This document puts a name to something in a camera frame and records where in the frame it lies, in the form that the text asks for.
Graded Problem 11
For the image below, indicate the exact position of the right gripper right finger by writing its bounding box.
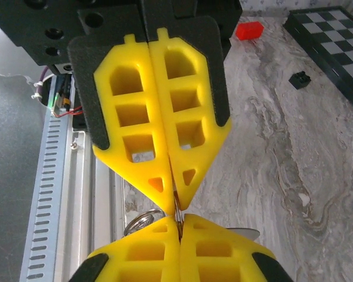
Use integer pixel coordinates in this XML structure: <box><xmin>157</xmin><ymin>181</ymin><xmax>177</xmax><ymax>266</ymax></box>
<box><xmin>179</xmin><ymin>214</ymin><xmax>294</xmax><ymax>282</ymax></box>

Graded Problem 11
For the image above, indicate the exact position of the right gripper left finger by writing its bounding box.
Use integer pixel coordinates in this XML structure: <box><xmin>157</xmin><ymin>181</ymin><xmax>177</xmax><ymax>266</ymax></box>
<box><xmin>69</xmin><ymin>216</ymin><xmax>180</xmax><ymax>282</ymax></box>

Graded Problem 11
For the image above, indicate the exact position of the red plastic block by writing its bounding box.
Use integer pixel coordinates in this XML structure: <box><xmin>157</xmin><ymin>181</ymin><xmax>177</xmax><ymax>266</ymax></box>
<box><xmin>234</xmin><ymin>21</ymin><xmax>265</xmax><ymax>41</ymax></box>

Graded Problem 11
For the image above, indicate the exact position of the small black block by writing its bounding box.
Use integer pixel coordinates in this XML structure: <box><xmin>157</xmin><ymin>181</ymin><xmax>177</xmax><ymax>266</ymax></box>
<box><xmin>288</xmin><ymin>70</ymin><xmax>312</xmax><ymax>90</ymax></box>

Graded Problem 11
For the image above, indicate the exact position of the black and grey checkerboard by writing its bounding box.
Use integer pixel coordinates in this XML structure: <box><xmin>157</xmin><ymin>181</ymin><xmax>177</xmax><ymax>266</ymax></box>
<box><xmin>283</xmin><ymin>5</ymin><xmax>353</xmax><ymax>118</ymax></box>

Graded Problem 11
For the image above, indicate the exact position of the thin red wire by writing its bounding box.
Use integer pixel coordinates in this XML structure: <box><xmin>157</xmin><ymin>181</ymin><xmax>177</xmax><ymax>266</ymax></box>
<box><xmin>54</xmin><ymin>107</ymin><xmax>85</xmax><ymax>119</ymax></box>

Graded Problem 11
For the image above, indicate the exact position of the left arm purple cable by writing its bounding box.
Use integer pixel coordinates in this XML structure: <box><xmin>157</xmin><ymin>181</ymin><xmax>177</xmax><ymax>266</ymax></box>
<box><xmin>36</xmin><ymin>66</ymin><xmax>49</xmax><ymax>89</ymax></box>

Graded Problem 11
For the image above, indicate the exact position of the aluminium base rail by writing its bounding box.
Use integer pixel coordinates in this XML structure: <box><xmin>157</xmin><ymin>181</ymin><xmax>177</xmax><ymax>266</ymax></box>
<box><xmin>54</xmin><ymin>129</ymin><xmax>127</xmax><ymax>282</ymax></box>

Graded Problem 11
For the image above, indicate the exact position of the slotted grey cable duct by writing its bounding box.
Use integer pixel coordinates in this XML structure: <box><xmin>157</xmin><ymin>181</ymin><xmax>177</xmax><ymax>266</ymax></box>
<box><xmin>19</xmin><ymin>86</ymin><xmax>77</xmax><ymax>282</ymax></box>

